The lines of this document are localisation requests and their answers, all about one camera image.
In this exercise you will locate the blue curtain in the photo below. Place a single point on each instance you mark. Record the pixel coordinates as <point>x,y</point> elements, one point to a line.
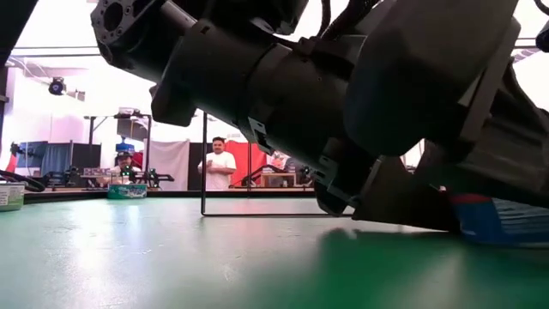
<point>47,159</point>

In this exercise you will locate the red curtain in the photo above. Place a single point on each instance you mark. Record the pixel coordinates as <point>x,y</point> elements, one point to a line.
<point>240,159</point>

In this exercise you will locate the black wall panel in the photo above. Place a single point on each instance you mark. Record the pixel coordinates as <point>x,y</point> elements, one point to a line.
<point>195,167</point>

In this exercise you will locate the small wooden table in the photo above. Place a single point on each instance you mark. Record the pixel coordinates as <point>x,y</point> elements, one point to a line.
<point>279,176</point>

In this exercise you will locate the black partition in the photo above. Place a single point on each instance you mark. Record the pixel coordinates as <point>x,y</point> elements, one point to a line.
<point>86,159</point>

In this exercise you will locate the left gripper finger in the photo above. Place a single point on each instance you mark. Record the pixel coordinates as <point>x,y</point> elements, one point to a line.
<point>407,197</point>

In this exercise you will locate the blue seafood can bronze lid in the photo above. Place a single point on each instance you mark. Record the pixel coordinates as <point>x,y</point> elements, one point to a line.
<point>506,223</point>

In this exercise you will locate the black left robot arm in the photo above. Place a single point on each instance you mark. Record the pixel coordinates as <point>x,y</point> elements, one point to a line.
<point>257,86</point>

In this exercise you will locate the black background robot arm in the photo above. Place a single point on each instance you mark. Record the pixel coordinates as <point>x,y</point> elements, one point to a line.
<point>257,173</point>
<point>156,177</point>

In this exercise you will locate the teal seafood can silver lid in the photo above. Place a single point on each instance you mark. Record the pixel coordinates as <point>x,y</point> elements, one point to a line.
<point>126,192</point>

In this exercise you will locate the green seafood can silver lid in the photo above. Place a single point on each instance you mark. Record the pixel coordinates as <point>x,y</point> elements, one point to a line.
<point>10,197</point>

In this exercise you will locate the wooden shelf black metal frame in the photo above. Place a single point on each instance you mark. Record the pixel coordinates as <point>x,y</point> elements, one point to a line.
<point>203,171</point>

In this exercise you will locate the white curtain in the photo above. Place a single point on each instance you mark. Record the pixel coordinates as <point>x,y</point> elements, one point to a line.
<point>171,163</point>

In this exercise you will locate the person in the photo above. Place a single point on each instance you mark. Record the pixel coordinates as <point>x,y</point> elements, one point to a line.
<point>218,165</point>
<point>124,162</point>

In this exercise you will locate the green table mat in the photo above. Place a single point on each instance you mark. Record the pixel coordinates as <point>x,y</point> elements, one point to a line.
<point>171,257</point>

